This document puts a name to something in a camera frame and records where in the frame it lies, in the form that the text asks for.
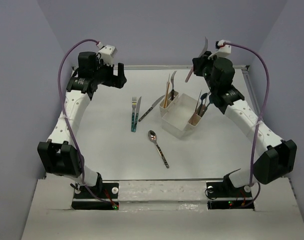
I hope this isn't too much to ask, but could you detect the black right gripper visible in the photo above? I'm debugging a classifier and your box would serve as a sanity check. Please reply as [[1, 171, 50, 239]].
[[193, 50, 221, 93]]

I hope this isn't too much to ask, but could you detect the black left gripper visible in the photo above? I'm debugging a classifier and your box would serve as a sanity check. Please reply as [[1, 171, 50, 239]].
[[93, 56, 128, 89]]

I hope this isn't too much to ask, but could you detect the pink-handled fork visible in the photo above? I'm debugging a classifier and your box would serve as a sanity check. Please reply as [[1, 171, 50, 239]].
[[185, 37, 208, 83]]

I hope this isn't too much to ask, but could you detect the pink-handled knife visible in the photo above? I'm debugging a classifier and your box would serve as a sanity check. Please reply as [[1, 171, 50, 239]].
[[194, 90, 202, 115]]

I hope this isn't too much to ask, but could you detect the teal plastic spoon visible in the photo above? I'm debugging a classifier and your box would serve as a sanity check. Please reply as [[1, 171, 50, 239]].
[[202, 95, 212, 117], [196, 92, 208, 116]]

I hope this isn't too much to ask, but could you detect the black-handled fork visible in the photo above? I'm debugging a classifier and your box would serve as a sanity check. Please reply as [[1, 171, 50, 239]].
[[170, 70, 177, 101]]

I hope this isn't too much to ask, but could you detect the teal-handled fork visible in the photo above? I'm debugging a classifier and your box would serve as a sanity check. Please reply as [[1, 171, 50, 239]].
[[131, 96, 137, 132]]

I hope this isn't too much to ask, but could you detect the orange chopstick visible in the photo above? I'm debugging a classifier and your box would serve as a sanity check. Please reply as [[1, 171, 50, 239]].
[[163, 81, 170, 108], [163, 83, 169, 108]]

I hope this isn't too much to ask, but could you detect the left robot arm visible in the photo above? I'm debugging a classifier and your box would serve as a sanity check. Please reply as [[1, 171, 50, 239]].
[[37, 45, 127, 198]]

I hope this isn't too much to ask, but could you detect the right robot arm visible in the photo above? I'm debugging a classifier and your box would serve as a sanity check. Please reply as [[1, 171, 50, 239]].
[[192, 51, 297, 196]]

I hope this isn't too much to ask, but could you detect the white utensil caddy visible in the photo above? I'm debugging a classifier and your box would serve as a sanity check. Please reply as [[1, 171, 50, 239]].
[[159, 92, 202, 139]]

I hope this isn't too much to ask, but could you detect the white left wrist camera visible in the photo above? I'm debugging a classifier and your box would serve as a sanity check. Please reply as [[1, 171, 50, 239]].
[[98, 45, 117, 67]]

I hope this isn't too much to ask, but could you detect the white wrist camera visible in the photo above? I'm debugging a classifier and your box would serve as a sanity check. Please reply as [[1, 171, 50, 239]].
[[98, 45, 117, 67], [208, 39, 231, 59]]

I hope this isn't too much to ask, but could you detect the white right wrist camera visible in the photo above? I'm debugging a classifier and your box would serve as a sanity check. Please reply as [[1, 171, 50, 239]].
[[208, 39, 231, 59]]

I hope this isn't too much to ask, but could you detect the teal-handled knife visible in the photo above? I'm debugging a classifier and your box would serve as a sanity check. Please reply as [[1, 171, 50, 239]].
[[133, 96, 142, 132]]

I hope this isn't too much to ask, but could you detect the black-handled knife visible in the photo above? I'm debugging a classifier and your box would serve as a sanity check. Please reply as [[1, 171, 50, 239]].
[[138, 95, 165, 122]]

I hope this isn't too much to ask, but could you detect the black-handled spoon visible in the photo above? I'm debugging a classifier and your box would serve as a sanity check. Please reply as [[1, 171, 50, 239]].
[[148, 130, 170, 169]]

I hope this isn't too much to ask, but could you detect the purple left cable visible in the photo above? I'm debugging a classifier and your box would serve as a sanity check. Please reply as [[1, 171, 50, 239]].
[[57, 38, 117, 208]]

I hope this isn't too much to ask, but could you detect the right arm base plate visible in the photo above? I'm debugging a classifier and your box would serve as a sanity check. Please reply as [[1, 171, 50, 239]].
[[204, 181, 255, 210]]

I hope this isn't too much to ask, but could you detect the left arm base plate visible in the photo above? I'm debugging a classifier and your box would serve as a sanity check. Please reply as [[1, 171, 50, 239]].
[[70, 181, 119, 211]]

